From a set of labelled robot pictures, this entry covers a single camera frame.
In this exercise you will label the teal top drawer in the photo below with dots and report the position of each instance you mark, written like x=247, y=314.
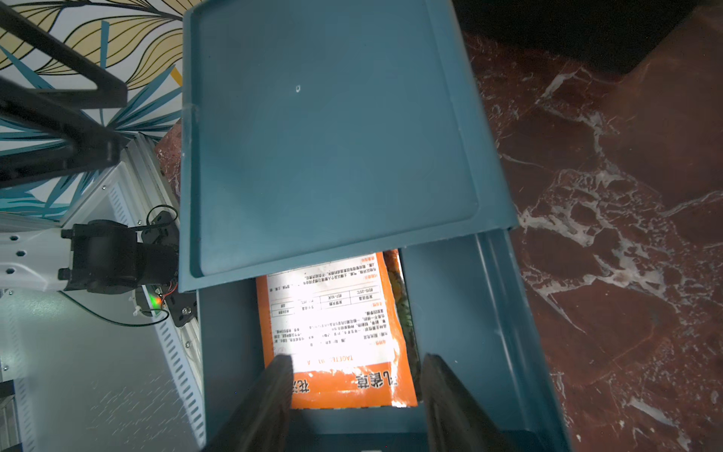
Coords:
x=468, y=306

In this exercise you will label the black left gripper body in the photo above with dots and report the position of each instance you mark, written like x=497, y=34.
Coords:
x=110, y=258

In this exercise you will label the teal drawer cabinet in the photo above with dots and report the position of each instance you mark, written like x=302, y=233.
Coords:
x=315, y=131

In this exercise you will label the orange seed bag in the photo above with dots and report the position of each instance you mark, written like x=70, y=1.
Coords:
x=339, y=324

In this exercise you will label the marigold photo seed bag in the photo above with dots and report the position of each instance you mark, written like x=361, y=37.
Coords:
x=405, y=315

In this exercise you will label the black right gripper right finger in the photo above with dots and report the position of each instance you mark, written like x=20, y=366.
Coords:
x=455, y=422

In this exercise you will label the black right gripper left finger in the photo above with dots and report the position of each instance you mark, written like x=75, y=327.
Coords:
x=261, y=422

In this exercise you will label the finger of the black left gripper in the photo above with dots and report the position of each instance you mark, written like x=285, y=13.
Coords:
x=77, y=143
x=110, y=91

